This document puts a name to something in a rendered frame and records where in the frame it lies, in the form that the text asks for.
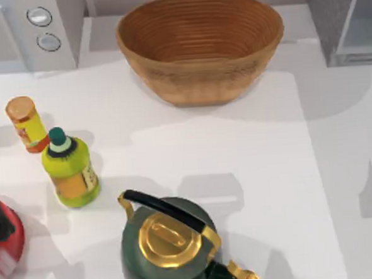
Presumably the brown woven basket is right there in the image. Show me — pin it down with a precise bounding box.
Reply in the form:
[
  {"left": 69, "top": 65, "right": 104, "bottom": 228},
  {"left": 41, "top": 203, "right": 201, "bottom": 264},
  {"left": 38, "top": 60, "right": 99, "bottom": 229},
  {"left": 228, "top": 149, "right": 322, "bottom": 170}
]
[{"left": 113, "top": 0, "right": 289, "bottom": 112}]

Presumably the green and gold kettle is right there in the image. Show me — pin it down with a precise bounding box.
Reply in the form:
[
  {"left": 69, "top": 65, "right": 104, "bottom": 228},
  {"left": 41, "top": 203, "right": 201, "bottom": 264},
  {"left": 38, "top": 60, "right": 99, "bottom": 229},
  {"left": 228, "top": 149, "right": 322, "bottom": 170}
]
[{"left": 116, "top": 181, "right": 262, "bottom": 279}]

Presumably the green bottle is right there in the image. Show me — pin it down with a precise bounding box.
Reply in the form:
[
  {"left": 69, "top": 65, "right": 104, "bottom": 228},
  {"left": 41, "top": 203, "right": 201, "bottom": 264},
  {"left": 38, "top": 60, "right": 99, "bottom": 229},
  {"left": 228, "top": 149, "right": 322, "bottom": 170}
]
[{"left": 39, "top": 124, "right": 103, "bottom": 210}]

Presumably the orange and yellow can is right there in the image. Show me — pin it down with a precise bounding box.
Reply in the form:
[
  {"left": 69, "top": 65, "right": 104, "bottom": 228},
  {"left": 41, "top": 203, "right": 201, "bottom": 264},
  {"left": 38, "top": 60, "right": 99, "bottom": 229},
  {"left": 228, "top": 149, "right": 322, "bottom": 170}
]
[{"left": 4, "top": 94, "right": 52, "bottom": 155}]

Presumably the microwave knob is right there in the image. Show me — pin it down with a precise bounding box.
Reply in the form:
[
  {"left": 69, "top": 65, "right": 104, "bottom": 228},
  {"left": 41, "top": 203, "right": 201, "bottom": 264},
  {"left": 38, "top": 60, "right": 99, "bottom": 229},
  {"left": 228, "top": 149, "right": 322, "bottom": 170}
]
[
  {"left": 26, "top": 6, "right": 54, "bottom": 28},
  {"left": 35, "top": 31, "right": 63, "bottom": 53}
]

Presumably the pale microwave oven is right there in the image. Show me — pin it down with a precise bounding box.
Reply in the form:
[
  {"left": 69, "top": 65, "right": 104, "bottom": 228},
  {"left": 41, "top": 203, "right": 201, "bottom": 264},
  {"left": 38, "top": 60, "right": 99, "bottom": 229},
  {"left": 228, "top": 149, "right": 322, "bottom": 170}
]
[{"left": 0, "top": 0, "right": 90, "bottom": 76}]

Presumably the red and white can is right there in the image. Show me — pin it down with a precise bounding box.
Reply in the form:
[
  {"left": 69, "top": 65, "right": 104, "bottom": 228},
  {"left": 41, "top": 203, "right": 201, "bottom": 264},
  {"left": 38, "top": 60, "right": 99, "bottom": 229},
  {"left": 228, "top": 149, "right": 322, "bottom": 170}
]
[{"left": 0, "top": 196, "right": 28, "bottom": 279}]

